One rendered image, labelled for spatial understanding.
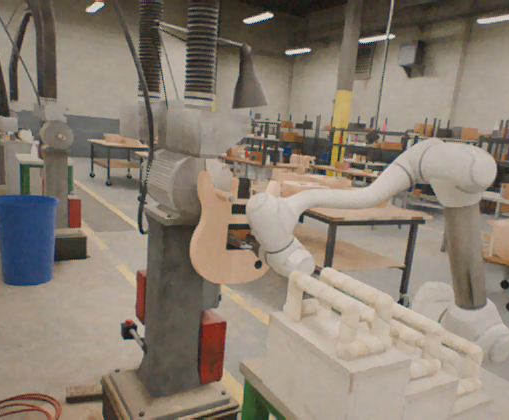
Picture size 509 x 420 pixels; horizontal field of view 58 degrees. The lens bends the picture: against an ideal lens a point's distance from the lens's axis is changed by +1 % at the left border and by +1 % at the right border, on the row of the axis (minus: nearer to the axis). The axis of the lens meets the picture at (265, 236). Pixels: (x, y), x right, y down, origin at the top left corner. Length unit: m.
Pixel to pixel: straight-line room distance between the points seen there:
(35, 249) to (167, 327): 2.47
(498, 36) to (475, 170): 13.00
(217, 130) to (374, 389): 0.91
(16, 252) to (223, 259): 2.90
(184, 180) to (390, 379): 1.11
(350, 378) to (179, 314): 1.32
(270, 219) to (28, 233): 3.22
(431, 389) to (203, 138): 0.93
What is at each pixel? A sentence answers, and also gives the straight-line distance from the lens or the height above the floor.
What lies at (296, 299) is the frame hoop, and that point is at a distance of 0.95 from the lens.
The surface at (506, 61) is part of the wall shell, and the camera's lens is 14.07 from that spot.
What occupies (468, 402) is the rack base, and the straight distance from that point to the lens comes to 1.17.
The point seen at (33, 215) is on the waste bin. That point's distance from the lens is 4.27.
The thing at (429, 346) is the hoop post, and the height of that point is 1.08.
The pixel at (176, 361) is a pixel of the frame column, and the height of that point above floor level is 0.45.
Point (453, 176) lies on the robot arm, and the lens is 1.44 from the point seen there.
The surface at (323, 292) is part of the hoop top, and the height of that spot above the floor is 1.20.
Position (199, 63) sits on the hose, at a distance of 1.60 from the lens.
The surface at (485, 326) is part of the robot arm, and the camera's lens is 1.70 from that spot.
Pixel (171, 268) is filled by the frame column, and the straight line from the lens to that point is 1.96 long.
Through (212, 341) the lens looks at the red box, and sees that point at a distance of 2.16.
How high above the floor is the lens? 1.49
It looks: 13 degrees down
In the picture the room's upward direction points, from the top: 5 degrees clockwise
